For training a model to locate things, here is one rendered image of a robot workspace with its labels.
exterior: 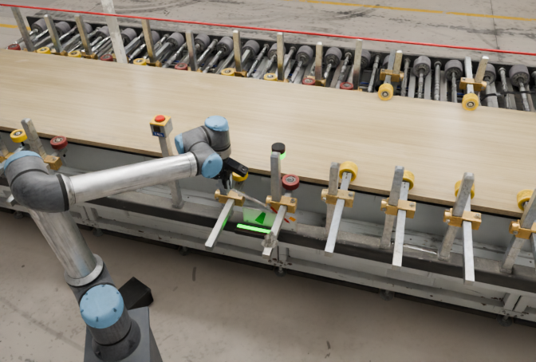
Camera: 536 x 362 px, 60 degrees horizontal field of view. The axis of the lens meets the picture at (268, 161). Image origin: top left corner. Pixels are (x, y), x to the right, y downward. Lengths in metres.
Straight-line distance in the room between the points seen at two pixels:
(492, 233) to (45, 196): 1.86
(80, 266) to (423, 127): 1.75
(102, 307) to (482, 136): 1.92
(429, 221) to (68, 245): 1.57
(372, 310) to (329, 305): 0.25
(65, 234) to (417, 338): 1.87
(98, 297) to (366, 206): 1.26
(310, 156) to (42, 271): 1.87
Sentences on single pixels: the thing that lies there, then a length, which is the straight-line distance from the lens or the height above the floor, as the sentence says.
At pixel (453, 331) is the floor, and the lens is 2.86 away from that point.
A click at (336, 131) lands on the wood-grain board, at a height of 0.90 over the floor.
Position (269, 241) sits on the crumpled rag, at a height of 0.87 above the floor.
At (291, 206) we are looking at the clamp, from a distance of 2.09.
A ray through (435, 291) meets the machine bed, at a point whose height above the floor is 0.17.
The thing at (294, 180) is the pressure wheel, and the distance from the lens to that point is 2.15.
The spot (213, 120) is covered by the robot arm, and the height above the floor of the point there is 1.32.
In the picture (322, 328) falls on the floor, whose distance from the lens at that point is 2.73.
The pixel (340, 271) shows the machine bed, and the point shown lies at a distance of 2.75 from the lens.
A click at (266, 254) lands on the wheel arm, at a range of 1.91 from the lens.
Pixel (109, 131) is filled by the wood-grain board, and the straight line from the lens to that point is 2.64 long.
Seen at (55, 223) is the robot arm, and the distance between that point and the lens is 1.75.
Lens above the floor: 2.35
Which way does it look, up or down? 40 degrees down
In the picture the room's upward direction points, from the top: 2 degrees counter-clockwise
